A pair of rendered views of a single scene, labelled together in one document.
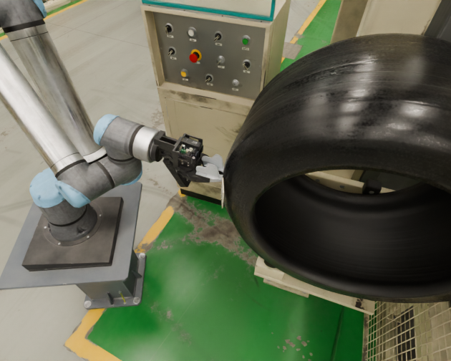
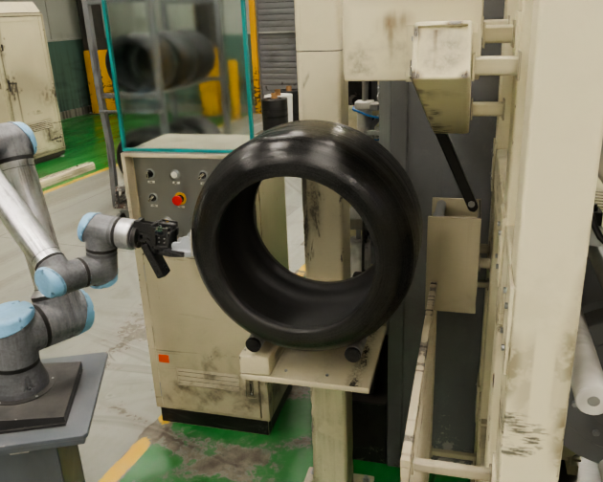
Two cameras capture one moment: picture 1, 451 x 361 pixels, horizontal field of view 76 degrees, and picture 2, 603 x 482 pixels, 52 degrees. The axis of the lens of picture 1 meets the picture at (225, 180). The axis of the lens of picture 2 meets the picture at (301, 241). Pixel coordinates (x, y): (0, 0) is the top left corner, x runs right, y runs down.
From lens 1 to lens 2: 118 cm
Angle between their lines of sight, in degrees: 30
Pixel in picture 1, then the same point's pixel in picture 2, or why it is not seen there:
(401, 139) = (279, 153)
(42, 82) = not seen: hidden behind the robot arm
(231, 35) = not seen: hidden behind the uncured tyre
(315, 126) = (237, 160)
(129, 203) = (91, 371)
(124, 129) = (107, 218)
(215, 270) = not seen: outside the picture
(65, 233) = (11, 385)
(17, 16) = (14, 150)
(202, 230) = (195, 462)
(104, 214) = (58, 377)
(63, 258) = (4, 416)
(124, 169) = (101, 264)
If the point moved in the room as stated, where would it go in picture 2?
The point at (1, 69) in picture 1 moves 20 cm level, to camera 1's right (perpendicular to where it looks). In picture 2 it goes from (1, 183) to (70, 178)
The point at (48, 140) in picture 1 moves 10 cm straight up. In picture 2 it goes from (34, 233) to (28, 200)
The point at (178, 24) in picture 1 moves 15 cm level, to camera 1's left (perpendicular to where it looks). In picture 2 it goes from (160, 168) to (122, 170)
